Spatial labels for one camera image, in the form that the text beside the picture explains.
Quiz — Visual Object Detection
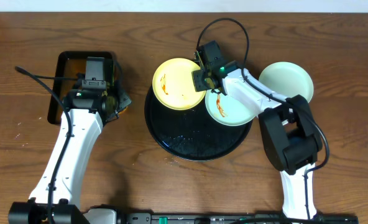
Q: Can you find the black rectangular water tray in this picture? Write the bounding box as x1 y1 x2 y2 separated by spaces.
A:
48 51 132 124

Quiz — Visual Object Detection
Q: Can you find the black round tray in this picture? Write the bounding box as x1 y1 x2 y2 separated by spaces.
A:
144 88 252 161

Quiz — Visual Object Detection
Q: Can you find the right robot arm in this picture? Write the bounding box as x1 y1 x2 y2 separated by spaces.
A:
192 40 324 220

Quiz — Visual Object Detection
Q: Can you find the light green plate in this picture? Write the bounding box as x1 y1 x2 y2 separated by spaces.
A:
205 90 255 126
259 62 314 102

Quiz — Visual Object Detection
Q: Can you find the yellow plate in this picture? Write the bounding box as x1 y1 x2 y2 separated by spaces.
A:
152 58 206 110

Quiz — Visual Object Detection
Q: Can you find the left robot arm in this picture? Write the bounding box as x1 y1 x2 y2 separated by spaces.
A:
8 57 131 224

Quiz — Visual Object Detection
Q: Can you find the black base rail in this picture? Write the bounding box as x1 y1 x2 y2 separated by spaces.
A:
117 213 359 224

